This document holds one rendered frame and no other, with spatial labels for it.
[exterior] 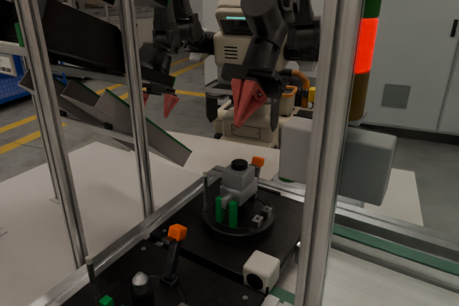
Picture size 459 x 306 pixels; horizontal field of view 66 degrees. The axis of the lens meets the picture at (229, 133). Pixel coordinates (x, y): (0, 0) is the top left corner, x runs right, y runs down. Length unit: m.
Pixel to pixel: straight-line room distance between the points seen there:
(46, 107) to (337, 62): 0.40
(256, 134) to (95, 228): 0.75
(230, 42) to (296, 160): 0.95
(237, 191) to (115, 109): 0.27
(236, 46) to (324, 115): 0.99
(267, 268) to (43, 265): 0.48
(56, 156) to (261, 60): 0.36
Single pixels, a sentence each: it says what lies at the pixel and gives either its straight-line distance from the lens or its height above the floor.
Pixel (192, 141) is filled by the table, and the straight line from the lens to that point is 1.29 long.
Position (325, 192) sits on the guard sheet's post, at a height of 1.19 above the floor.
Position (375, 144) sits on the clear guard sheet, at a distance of 0.36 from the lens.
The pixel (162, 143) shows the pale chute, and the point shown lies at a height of 1.07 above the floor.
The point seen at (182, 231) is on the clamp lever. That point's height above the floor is 1.07.
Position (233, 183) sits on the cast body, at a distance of 0.62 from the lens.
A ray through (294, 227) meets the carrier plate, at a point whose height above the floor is 0.97.
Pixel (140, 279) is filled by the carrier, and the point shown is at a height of 1.05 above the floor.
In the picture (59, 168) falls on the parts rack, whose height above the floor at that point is 1.13.
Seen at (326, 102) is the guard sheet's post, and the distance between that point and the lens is 0.36.
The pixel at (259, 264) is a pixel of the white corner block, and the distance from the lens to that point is 0.58.
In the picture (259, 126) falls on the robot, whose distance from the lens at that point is 1.38.
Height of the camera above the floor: 1.39
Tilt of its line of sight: 23 degrees down
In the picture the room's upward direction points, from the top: straight up
